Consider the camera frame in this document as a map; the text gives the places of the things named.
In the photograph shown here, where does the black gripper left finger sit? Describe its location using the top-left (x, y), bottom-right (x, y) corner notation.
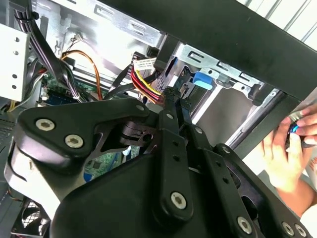
top-left (4, 87), bottom-right (196, 224)

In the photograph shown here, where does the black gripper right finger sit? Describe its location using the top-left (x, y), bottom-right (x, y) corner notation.
top-left (177, 97), bottom-right (313, 238)

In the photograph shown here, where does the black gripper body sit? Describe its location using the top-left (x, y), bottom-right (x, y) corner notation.
top-left (49, 151), bottom-right (240, 238)

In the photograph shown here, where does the orange data wire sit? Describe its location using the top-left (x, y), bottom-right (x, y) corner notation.
top-left (60, 50), bottom-right (103, 100)

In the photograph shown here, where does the red yellow black power wire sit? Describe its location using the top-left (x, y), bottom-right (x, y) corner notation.
top-left (130, 58), bottom-right (176, 106)

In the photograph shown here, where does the round black blue-ring tool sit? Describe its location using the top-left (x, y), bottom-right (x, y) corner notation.
top-left (286, 111), bottom-right (305, 151)

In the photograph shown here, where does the hard disk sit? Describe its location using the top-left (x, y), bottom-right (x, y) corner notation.
top-left (170, 57), bottom-right (213, 100)

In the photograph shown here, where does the person's left hand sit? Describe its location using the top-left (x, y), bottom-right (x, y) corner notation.
top-left (262, 116), bottom-right (312, 191)

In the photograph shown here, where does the person's right hand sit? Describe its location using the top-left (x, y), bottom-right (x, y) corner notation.
top-left (296, 104), bottom-right (317, 149)

